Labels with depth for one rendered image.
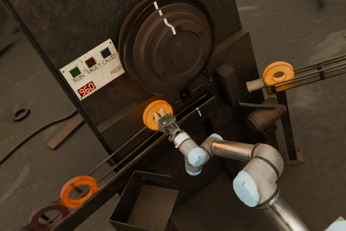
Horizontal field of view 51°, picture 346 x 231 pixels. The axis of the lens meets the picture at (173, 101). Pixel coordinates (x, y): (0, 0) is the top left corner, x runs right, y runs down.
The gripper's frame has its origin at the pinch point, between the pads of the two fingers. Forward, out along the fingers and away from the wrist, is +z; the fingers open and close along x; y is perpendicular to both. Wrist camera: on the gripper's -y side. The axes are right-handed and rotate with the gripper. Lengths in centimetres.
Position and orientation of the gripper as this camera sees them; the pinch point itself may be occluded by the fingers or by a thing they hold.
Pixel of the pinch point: (156, 112)
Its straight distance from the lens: 178.0
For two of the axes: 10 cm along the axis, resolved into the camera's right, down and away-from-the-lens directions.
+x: -8.0, 5.6, -2.1
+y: -1.9, -5.6, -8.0
